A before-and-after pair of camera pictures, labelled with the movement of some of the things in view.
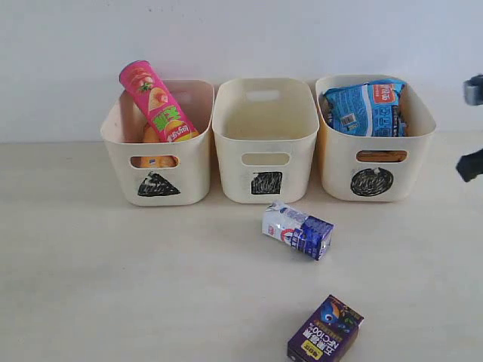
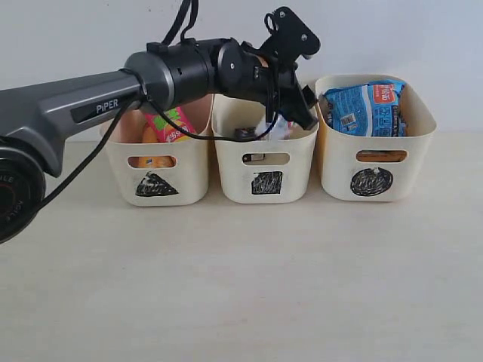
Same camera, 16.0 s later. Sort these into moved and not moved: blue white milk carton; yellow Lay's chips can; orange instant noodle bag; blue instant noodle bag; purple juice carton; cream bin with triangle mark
Moved: blue white milk carton; purple juice carton
Not moved: blue instant noodle bag; orange instant noodle bag; yellow Lay's chips can; cream bin with triangle mark
